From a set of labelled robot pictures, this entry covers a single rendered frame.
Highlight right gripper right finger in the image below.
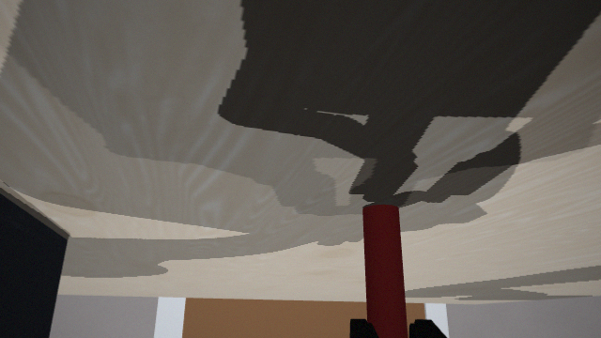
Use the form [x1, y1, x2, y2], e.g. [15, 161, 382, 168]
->
[409, 319, 447, 338]

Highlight red cylindrical peg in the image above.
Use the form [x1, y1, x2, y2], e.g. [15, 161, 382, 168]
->
[362, 205, 408, 338]

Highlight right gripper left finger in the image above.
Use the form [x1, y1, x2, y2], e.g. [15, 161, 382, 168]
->
[350, 319, 378, 338]

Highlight dark grey open box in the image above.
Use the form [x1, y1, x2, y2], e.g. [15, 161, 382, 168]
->
[0, 193, 68, 338]

